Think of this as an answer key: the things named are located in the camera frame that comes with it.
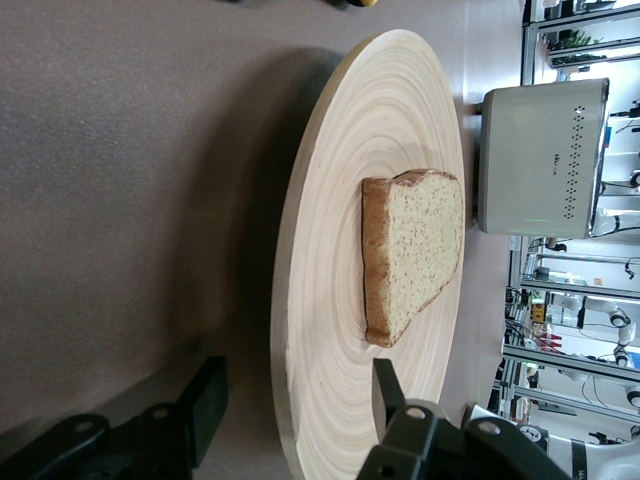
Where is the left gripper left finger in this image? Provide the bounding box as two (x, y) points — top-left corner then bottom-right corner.
(107, 355), (230, 480)

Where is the slice of toast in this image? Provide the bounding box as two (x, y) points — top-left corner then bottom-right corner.
(360, 168), (466, 348)

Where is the round wooden plate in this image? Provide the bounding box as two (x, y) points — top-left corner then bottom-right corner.
(269, 28), (469, 480)

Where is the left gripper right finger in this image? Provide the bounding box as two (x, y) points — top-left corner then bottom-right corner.
(357, 357), (467, 480)

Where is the aluminium frame shelving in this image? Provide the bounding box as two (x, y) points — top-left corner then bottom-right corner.
(492, 0), (640, 436)

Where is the beige and chrome toaster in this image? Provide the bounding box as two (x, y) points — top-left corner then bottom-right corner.
(473, 77), (612, 239)

